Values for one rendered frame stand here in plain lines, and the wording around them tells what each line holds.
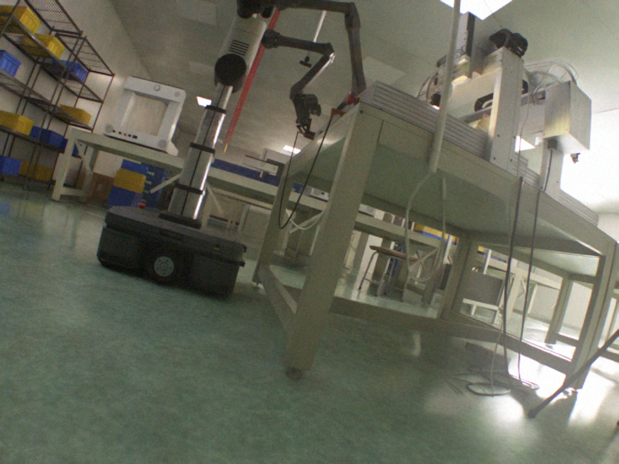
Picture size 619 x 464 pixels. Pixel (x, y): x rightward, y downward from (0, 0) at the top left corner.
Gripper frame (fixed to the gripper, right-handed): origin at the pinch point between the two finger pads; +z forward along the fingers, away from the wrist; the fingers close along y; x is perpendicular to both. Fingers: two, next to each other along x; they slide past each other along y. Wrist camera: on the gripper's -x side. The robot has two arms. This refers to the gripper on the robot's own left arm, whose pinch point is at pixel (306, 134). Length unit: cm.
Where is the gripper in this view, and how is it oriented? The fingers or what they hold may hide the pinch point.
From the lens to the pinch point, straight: 184.6
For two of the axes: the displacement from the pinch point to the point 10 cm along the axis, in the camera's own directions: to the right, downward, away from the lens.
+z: 2.3, 9.7, 0.7
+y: -1.7, -0.3, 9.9
